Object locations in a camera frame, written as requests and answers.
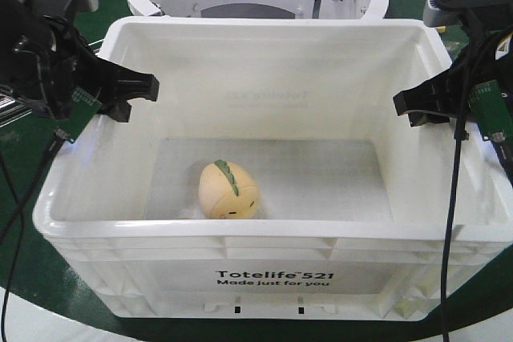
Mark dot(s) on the white plastic tote box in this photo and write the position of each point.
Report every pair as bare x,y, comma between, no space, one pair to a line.
353,199

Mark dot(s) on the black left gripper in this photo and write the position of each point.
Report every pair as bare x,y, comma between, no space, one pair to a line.
44,59

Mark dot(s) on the metal rod bundle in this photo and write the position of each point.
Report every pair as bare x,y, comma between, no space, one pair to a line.
10,110

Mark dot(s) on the yellow egg plush green stripe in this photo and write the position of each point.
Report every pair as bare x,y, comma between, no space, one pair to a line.
227,191

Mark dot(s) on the green circuit board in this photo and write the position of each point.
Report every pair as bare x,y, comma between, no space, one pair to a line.
490,112
84,107

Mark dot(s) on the left green circuit board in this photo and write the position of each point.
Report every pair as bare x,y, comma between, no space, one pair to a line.
84,107

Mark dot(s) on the right green circuit board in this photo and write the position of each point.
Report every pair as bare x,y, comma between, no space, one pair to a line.
490,112

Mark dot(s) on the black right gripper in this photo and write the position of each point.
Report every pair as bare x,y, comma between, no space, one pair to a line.
488,25

